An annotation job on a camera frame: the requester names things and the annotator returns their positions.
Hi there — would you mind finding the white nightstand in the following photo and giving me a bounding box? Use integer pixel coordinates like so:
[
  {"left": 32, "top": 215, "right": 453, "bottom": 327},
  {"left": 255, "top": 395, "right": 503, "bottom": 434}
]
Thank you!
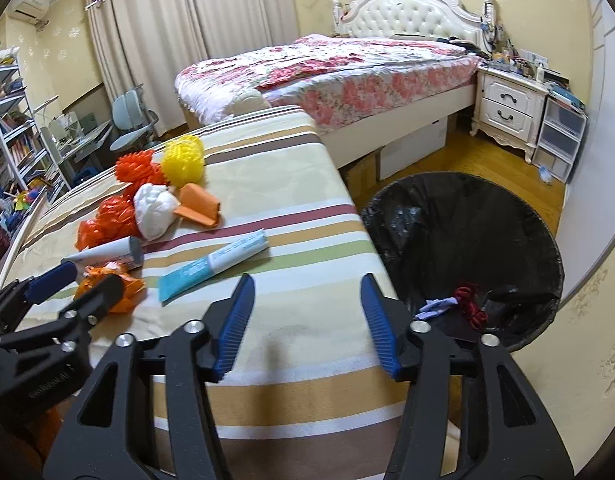
[{"left": 470, "top": 66, "right": 551, "bottom": 163}]

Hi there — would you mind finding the pile of small bedside items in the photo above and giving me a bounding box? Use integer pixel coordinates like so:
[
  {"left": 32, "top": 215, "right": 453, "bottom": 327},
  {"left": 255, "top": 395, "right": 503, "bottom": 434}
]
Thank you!
[{"left": 480, "top": 35, "right": 571, "bottom": 86}]

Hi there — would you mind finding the white air conditioner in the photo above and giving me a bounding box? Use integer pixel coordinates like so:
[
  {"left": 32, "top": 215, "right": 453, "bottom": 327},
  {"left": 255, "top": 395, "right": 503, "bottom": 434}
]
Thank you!
[{"left": 8, "top": 0, "right": 53, "bottom": 23}]

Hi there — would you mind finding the white tube with grey cap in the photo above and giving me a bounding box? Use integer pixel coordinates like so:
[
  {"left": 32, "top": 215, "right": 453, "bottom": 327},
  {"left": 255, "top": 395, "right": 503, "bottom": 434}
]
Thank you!
[{"left": 62, "top": 236, "right": 144, "bottom": 273}]

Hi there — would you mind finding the blue and white tube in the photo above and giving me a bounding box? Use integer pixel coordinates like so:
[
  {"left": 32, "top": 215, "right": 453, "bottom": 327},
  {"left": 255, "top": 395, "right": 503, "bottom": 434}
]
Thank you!
[{"left": 158, "top": 228, "right": 271, "bottom": 303}]

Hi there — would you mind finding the pile of colourful toys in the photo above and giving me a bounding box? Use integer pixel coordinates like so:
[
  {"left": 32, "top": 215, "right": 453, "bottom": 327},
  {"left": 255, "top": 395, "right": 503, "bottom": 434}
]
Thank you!
[{"left": 0, "top": 180, "right": 43, "bottom": 231}]

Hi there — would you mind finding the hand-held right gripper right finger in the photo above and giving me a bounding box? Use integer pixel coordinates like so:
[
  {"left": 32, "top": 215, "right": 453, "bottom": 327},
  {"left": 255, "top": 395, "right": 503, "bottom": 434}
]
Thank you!
[{"left": 360, "top": 273, "right": 575, "bottom": 480}]

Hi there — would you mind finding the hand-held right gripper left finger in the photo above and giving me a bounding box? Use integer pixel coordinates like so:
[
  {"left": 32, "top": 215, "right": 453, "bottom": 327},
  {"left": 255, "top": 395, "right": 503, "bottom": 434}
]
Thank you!
[{"left": 45, "top": 274, "right": 256, "bottom": 480}]

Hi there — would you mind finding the white paper ball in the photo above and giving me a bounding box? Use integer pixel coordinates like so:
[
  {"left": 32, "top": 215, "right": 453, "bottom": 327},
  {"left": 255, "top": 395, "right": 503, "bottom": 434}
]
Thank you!
[{"left": 132, "top": 183, "right": 181, "bottom": 241}]

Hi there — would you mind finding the bed with floral quilt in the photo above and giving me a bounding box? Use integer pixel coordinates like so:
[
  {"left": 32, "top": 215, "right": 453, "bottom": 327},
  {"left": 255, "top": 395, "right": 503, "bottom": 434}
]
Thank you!
[{"left": 180, "top": 0, "right": 498, "bottom": 171}]

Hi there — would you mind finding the clear plastic drawer unit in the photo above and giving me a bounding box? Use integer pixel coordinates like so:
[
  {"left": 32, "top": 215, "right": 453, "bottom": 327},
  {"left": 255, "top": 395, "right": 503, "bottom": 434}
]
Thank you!
[{"left": 531, "top": 92, "right": 588, "bottom": 185}]

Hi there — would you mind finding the brown cardboard box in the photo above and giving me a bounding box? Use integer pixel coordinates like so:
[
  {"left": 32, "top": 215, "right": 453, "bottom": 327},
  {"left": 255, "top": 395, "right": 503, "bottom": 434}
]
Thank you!
[{"left": 345, "top": 150, "right": 383, "bottom": 191}]

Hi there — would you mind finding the pale purple crumpled wrapper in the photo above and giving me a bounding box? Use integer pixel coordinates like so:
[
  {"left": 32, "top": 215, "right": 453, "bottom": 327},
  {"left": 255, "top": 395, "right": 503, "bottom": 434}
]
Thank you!
[{"left": 418, "top": 296, "right": 458, "bottom": 321}]

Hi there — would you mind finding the blue-grey desk chair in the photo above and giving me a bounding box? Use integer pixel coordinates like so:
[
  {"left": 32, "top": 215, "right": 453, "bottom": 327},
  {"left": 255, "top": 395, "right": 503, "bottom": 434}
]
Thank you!
[{"left": 110, "top": 86, "right": 158, "bottom": 153}]

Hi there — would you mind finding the red cord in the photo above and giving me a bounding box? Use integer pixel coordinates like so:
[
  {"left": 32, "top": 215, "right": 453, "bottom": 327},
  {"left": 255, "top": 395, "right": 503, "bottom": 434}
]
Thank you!
[{"left": 455, "top": 286, "right": 488, "bottom": 331}]

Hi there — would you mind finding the cream pleated curtain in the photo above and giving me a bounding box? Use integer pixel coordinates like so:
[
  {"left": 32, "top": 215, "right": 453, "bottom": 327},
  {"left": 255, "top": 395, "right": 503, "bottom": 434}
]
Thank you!
[{"left": 85, "top": 0, "right": 301, "bottom": 111}]

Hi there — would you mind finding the white study desk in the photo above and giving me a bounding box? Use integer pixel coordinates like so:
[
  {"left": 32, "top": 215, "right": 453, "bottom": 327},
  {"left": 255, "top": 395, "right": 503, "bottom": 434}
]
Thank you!
[{"left": 35, "top": 110, "right": 113, "bottom": 186}]

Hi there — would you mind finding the orange-red bag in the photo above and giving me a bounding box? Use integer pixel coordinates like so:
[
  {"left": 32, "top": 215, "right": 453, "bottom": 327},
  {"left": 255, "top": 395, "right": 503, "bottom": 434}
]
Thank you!
[{"left": 76, "top": 195, "right": 141, "bottom": 252}]

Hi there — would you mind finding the orange foam fruit net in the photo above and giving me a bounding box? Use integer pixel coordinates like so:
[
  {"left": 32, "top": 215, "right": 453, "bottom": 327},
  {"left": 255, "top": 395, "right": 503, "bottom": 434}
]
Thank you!
[{"left": 115, "top": 149, "right": 168, "bottom": 186}]

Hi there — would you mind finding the white storage box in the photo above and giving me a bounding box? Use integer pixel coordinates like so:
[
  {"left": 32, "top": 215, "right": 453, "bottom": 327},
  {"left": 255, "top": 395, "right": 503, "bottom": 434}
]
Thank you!
[{"left": 380, "top": 117, "right": 448, "bottom": 181}]

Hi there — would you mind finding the floral quilt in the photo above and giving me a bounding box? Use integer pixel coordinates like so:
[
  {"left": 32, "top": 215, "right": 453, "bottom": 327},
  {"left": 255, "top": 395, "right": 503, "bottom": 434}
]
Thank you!
[{"left": 175, "top": 34, "right": 481, "bottom": 133}]

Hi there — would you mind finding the orange plastic bag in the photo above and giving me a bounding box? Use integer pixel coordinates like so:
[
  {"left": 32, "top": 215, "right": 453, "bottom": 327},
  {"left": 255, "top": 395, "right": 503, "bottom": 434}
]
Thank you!
[{"left": 75, "top": 262, "right": 147, "bottom": 315}]

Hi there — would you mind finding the black-lined trash bin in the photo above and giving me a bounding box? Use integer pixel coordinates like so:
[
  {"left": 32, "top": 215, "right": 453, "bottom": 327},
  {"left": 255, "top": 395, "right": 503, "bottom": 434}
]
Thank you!
[{"left": 360, "top": 171, "right": 565, "bottom": 353}]

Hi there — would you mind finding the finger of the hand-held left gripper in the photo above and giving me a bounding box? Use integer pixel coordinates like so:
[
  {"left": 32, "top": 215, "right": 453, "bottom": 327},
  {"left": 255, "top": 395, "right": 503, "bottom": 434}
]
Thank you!
[
  {"left": 0, "top": 275, "right": 126, "bottom": 356},
  {"left": 0, "top": 261, "right": 79, "bottom": 333}
]

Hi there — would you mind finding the orange paper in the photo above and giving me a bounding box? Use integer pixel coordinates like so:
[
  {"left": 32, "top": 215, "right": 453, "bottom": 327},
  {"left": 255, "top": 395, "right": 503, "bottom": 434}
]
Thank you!
[{"left": 174, "top": 183, "right": 223, "bottom": 228}]

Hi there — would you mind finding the white bookshelf with books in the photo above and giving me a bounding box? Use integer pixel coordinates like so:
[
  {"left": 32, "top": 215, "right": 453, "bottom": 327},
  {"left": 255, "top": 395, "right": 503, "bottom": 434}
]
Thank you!
[{"left": 0, "top": 47, "right": 53, "bottom": 196}]

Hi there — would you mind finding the yellow foam fruit net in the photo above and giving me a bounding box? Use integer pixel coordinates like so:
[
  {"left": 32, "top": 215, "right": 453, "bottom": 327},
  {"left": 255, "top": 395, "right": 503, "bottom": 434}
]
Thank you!
[{"left": 162, "top": 136, "right": 207, "bottom": 188}]

